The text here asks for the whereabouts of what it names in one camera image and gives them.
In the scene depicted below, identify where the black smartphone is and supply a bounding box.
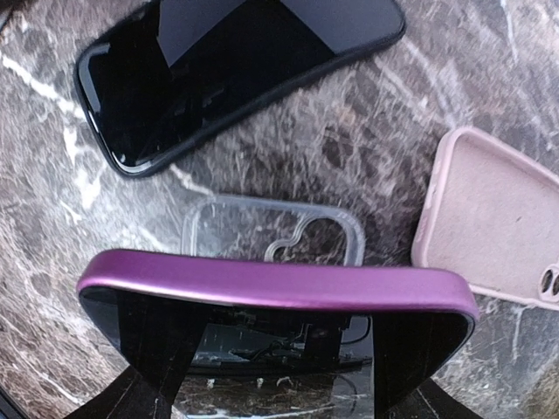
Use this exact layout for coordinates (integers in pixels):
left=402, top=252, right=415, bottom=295
left=80, top=0, right=401, bottom=171

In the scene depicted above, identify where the clear phone case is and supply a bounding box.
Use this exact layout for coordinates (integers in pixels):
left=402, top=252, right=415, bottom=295
left=180, top=195, right=365, bottom=267

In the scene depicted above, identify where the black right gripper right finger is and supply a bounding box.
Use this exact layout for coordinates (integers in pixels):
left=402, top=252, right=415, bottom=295
left=372, top=312, right=472, bottom=418

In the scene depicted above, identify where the pink phone case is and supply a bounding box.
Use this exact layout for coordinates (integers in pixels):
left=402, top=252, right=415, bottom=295
left=411, top=127, right=558, bottom=311

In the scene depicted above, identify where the purple smartphone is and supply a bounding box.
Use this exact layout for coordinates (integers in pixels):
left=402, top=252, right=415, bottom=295
left=77, top=250, right=479, bottom=379

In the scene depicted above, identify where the black phone case with ring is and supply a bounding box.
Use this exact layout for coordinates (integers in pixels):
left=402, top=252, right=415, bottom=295
left=74, top=0, right=407, bottom=179

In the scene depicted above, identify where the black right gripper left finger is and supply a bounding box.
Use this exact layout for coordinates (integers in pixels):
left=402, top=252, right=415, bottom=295
left=68, top=292, right=210, bottom=418

